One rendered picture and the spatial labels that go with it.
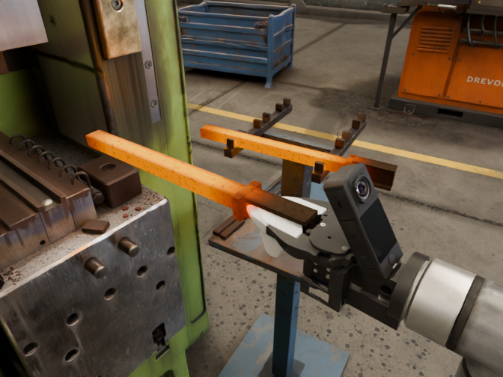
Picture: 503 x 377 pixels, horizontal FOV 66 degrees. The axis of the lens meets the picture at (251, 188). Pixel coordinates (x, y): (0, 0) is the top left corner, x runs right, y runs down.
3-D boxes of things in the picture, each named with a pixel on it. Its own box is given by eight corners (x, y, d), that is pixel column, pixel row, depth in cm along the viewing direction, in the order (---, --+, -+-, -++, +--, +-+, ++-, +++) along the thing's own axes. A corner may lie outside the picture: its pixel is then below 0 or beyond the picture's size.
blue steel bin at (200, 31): (294, 68, 477) (297, 4, 437) (270, 88, 416) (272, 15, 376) (207, 57, 516) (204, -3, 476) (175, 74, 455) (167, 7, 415)
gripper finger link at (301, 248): (259, 241, 45) (328, 274, 40) (258, 231, 44) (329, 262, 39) (281, 220, 48) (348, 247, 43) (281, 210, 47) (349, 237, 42)
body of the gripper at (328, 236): (293, 289, 46) (391, 345, 40) (295, 234, 42) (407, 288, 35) (326, 253, 51) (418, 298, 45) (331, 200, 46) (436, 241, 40)
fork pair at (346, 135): (350, 138, 91) (352, 131, 89) (343, 149, 86) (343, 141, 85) (263, 119, 100) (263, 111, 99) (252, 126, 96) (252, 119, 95)
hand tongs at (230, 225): (319, 146, 141) (319, 143, 141) (330, 149, 139) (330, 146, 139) (212, 234, 101) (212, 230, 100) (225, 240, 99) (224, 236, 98)
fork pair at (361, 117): (365, 120, 99) (367, 113, 98) (358, 129, 95) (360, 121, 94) (284, 103, 109) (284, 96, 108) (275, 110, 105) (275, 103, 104)
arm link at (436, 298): (459, 310, 33) (484, 256, 38) (405, 284, 35) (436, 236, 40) (438, 362, 37) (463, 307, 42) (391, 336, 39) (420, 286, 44)
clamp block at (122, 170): (144, 192, 90) (140, 168, 86) (112, 209, 84) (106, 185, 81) (114, 175, 96) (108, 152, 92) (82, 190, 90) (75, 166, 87)
